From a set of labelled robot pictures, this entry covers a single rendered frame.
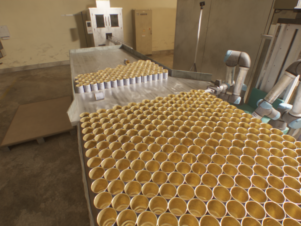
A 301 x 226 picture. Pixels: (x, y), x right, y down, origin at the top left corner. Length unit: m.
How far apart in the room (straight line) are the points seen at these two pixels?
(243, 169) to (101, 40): 5.90
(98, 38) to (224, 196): 5.96
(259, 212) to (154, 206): 0.39
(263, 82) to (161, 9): 7.12
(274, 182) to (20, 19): 7.78
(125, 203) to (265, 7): 3.01
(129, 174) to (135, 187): 0.07
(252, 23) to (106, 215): 3.10
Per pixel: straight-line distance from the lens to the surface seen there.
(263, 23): 3.11
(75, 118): 1.38
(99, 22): 6.20
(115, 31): 6.33
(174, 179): 0.79
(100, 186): 0.79
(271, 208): 0.82
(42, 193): 2.42
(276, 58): 2.01
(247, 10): 3.29
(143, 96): 1.58
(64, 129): 3.04
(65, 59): 7.76
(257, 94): 2.05
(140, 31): 7.77
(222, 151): 0.94
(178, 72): 2.07
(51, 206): 2.26
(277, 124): 1.82
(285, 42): 1.98
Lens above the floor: 1.78
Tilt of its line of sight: 32 degrees down
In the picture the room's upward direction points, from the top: straight up
